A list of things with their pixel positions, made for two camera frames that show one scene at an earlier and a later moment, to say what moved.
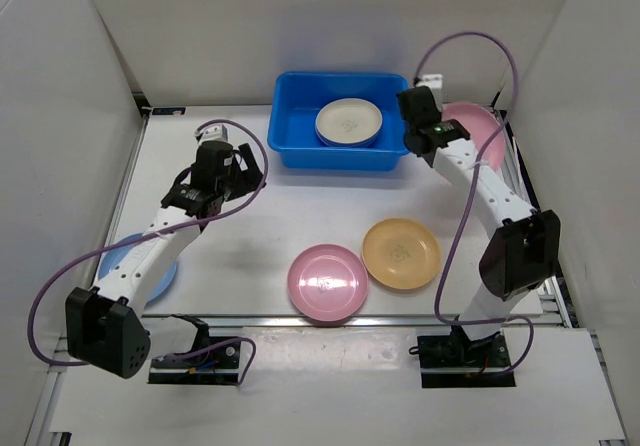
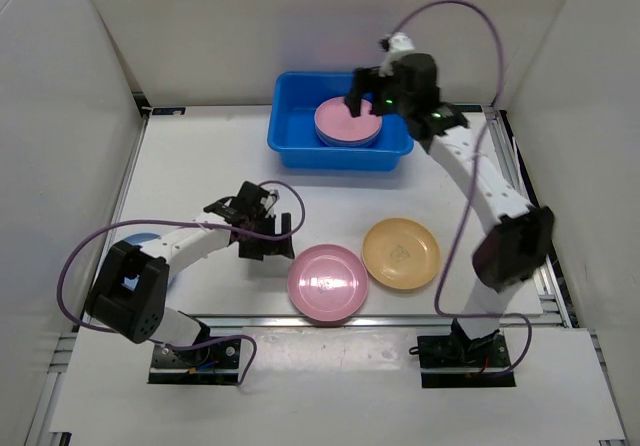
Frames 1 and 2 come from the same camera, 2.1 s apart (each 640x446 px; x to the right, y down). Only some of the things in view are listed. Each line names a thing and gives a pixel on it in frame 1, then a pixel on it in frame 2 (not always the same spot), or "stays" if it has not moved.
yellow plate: x=401 y=253 stays
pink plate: x=327 y=282 stays
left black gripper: x=245 y=181 to x=268 y=247
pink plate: x=479 y=123 to x=335 y=123
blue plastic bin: x=297 y=98 stays
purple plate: x=350 y=145 stays
